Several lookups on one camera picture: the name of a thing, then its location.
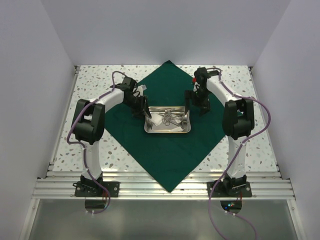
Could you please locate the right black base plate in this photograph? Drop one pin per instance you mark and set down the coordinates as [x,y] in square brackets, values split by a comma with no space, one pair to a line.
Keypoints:
[222,191]

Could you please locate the white paper strip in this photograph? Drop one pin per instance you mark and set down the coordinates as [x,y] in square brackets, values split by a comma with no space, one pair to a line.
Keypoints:
[177,129]

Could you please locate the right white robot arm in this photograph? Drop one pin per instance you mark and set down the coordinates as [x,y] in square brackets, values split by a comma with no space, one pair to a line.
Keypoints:
[237,123]

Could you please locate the stainless steel tray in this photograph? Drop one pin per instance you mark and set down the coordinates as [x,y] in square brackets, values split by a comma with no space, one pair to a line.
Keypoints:
[150,128]

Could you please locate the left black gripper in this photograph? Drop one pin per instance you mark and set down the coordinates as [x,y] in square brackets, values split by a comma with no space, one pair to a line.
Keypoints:
[143,110]

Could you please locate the green surgical drape cloth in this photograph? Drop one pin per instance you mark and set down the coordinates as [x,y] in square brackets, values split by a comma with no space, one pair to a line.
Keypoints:
[168,158]

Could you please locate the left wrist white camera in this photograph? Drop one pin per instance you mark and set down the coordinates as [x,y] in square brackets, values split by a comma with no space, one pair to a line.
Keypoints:
[141,89]

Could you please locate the top steel scissors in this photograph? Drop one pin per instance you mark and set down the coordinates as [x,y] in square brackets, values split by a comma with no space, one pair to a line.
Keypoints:
[173,118]

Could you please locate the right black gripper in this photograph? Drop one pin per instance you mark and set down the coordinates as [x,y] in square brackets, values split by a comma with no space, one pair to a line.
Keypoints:
[205,106]

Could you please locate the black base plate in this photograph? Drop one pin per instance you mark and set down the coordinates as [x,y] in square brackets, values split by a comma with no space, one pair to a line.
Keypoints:
[222,191]
[91,189]

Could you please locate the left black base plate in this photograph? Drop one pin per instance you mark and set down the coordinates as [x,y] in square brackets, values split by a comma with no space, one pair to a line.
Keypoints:
[91,189]

